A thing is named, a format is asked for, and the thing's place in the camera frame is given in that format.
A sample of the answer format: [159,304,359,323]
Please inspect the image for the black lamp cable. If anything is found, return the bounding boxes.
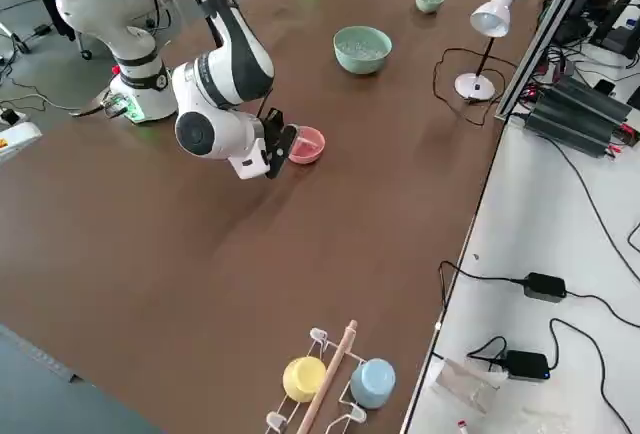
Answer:
[432,47,519,128]

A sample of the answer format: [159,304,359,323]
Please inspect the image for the clear plastic bag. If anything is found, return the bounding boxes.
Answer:
[432,356,501,415]

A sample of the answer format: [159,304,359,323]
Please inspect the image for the black power adapter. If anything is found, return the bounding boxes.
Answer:
[502,349,550,383]
[523,272,568,303]

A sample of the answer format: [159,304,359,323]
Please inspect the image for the blue cup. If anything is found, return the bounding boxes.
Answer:
[349,358,397,410]

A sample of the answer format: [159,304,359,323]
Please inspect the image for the white control box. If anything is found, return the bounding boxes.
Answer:
[0,118,44,165]

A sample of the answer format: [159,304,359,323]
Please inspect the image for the clear glass beads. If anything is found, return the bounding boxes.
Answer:
[342,39,385,55]

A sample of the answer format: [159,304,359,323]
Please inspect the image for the pink bowl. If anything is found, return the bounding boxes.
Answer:
[285,126,326,166]

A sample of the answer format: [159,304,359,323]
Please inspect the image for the white desk lamp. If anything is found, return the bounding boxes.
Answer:
[453,0,516,101]

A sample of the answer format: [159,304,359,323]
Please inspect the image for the white side table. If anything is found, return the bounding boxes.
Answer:
[399,118,640,434]

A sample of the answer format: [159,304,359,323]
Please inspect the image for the yellow cup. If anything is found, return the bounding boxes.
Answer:
[282,356,327,403]

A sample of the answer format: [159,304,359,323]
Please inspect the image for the black ribbed power supply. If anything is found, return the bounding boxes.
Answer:
[524,76,632,158]

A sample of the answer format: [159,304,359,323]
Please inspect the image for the large green bowl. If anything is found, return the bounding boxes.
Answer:
[333,26,394,76]

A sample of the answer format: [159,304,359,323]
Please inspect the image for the aluminium frame post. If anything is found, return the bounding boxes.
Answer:
[494,0,601,120]

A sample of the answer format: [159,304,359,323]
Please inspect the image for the white wire cup rack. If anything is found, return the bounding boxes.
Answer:
[264,319,369,434]

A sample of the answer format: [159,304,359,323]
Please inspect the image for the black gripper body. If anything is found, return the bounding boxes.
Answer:
[259,107,286,155]

